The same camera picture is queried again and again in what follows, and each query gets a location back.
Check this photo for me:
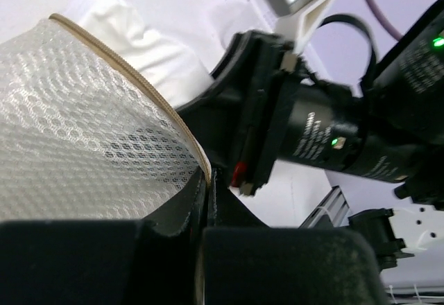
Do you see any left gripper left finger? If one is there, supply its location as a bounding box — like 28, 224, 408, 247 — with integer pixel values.
1, 173, 206, 304

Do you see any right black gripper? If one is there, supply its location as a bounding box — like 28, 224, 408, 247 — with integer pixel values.
178, 30, 362, 195

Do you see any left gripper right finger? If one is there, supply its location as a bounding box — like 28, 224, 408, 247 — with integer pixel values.
199, 170, 388, 304

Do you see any white bra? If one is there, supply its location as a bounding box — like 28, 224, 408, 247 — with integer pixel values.
61, 0, 214, 109

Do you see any round mesh laundry bag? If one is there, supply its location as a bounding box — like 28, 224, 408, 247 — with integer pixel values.
1, 14, 212, 220

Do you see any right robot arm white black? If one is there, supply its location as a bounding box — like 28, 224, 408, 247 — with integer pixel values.
178, 0, 443, 211

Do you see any aluminium rail frame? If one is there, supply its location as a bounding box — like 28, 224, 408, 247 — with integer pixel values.
298, 185, 444, 305

